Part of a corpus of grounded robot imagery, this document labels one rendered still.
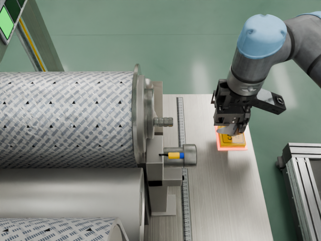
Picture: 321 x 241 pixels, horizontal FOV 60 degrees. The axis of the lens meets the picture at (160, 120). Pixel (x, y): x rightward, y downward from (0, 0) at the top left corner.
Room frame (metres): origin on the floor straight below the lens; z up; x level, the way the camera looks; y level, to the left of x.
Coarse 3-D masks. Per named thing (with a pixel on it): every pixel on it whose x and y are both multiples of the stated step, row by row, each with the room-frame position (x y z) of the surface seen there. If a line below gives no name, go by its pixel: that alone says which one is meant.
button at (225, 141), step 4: (220, 136) 0.39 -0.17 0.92; (224, 136) 0.39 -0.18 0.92; (228, 136) 0.39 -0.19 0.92; (232, 136) 0.39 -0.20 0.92; (236, 136) 0.39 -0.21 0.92; (240, 136) 0.39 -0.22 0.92; (244, 136) 0.39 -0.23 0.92; (220, 140) 0.38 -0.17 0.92; (224, 140) 0.38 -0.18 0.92; (228, 140) 0.38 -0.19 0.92; (232, 140) 0.38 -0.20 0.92; (236, 140) 0.38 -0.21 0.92; (240, 140) 0.38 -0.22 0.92; (244, 140) 0.38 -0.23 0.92; (220, 144) 0.37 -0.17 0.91; (224, 144) 0.37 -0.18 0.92; (228, 144) 0.37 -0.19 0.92; (232, 144) 0.37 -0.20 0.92; (236, 144) 0.37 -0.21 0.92; (240, 144) 0.37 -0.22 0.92; (244, 144) 0.37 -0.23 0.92
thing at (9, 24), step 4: (4, 8) 0.56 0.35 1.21; (0, 12) 0.54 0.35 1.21; (4, 12) 0.55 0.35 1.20; (0, 16) 0.53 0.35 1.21; (4, 16) 0.54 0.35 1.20; (8, 16) 0.56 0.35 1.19; (0, 20) 0.52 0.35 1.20; (4, 20) 0.54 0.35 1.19; (8, 20) 0.55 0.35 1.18; (0, 24) 0.51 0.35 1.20; (4, 24) 0.53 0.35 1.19; (8, 24) 0.54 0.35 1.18; (12, 24) 0.56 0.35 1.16; (4, 28) 0.52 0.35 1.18; (8, 28) 0.53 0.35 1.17; (4, 32) 0.51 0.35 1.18; (8, 32) 0.53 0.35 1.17; (8, 36) 0.52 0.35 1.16
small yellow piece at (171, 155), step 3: (162, 153) 0.19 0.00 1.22; (168, 153) 0.18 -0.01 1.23; (171, 153) 0.18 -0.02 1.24; (174, 153) 0.18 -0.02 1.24; (177, 153) 0.18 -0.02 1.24; (180, 153) 0.18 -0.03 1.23; (183, 153) 0.18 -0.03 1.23; (168, 156) 0.18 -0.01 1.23; (171, 156) 0.17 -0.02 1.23; (174, 156) 0.17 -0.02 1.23; (177, 156) 0.17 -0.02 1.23; (180, 156) 0.17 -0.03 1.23; (183, 156) 0.18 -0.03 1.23
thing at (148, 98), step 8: (144, 96) 0.24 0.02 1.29; (152, 96) 0.24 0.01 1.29; (144, 104) 0.23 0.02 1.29; (152, 104) 0.23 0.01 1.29; (144, 112) 0.22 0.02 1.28; (152, 112) 0.22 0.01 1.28; (144, 120) 0.21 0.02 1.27; (152, 120) 0.21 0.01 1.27; (144, 128) 0.20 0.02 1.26; (152, 128) 0.20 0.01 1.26; (152, 136) 0.20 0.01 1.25
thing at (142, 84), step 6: (144, 78) 0.27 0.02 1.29; (138, 84) 0.25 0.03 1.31; (144, 84) 0.26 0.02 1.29; (132, 90) 0.23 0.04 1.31; (138, 90) 0.23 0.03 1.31; (138, 96) 0.23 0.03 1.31; (138, 102) 0.22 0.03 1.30; (138, 108) 0.21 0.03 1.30; (138, 114) 0.20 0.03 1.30; (138, 120) 0.20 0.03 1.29; (132, 126) 0.19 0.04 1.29; (138, 126) 0.19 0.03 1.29; (132, 132) 0.19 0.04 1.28; (138, 132) 0.19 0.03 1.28; (138, 138) 0.18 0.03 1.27; (144, 138) 0.19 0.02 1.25; (144, 144) 0.19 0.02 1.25; (144, 150) 0.18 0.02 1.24
